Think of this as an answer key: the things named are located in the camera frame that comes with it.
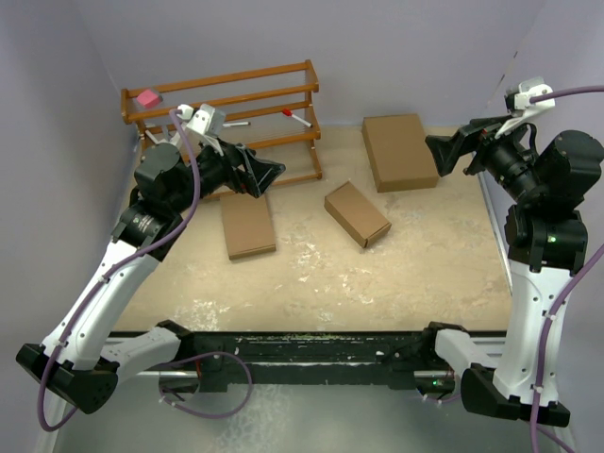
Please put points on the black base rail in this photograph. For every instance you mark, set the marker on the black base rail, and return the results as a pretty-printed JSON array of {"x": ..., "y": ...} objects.
[{"x": 398, "y": 360}]

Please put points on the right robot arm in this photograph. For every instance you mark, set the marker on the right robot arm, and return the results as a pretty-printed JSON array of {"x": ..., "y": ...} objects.
[{"x": 547, "y": 244}]

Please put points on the wooden rack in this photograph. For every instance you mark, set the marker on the wooden rack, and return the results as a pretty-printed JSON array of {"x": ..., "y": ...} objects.
[{"x": 257, "y": 96}]

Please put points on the small closed cardboard box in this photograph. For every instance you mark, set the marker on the small closed cardboard box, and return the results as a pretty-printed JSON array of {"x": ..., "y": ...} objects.
[{"x": 248, "y": 226}]

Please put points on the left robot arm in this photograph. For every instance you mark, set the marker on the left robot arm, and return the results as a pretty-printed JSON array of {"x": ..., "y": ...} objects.
[{"x": 73, "y": 361}]

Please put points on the black capped white marker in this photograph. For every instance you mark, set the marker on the black capped white marker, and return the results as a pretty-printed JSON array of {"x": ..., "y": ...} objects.
[{"x": 236, "y": 124}]

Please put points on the white eraser brush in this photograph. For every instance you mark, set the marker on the white eraser brush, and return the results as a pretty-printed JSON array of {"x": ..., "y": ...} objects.
[{"x": 166, "y": 134}]

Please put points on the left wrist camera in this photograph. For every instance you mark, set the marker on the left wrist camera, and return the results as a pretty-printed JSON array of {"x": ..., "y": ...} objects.
[{"x": 202, "y": 124}]

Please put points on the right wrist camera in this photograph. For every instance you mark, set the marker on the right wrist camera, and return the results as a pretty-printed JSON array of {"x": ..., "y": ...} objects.
[{"x": 524, "y": 102}]

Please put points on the red capped marker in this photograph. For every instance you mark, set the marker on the red capped marker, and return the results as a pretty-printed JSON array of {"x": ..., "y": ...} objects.
[{"x": 302, "y": 121}]

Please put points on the pink eraser block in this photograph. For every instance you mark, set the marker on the pink eraser block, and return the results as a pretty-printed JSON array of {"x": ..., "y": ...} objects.
[{"x": 149, "y": 99}]

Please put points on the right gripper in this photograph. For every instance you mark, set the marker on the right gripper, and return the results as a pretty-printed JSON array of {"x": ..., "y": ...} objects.
[{"x": 447, "y": 149}]

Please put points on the large closed cardboard box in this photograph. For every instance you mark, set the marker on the large closed cardboard box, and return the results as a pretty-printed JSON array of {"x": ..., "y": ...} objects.
[{"x": 399, "y": 157}]

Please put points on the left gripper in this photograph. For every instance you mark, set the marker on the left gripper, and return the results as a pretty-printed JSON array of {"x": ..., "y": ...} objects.
[{"x": 261, "y": 172}]

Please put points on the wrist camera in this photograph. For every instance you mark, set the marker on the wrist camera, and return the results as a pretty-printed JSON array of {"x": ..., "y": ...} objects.
[
  {"x": 524, "y": 102},
  {"x": 202, "y": 124}
]

